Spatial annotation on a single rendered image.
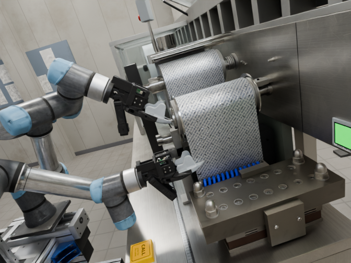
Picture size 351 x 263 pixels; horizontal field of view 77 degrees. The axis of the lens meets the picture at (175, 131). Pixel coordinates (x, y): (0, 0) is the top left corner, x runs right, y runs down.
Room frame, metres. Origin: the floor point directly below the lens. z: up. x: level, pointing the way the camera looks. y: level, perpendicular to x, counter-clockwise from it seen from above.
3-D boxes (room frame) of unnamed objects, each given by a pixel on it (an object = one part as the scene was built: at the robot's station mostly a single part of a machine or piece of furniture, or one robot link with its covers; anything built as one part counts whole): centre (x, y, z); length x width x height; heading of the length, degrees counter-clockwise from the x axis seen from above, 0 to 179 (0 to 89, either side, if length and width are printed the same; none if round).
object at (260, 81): (0.72, -0.32, 1.28); 0.06 x 0.05 x 0.02; 93
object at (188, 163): (0.62, -0.02, 1.12); 0.09 x 0.03 x 0.06; 92
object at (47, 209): (1.03, 0.82, 0.87); 0.15 x 0.15 x 0.10
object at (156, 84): (0.95, 0.02, 1.34); 0.06 x 0.06 x 0.06; 3
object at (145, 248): (0.52, 0.20, 0.91); 0.07 x 0.07 x 0.02; 3
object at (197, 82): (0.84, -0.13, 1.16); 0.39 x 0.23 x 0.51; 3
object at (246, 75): (0.71, -0.27, 1.25); 0.15 x 0.01 x 0.15; 3
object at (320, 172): (0.49, -0.35, 1.05); 0.04 x 0.04 x 0.04
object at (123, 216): (0.64, 0.25, 1.01); 0.11 x 0.08 x 0.11; 19
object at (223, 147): (0.65, -0.15, 1.11); 0.23 x 0.01 x 0.18; 93
